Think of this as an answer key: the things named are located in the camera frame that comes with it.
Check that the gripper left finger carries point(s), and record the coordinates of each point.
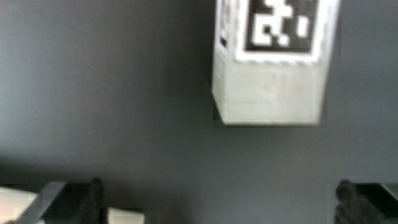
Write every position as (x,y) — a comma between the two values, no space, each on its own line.
(68,204)

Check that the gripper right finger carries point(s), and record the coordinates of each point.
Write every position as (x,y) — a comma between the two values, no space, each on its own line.
(366,203)

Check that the white table leg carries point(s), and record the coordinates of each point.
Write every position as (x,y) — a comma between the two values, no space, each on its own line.
(272,51)

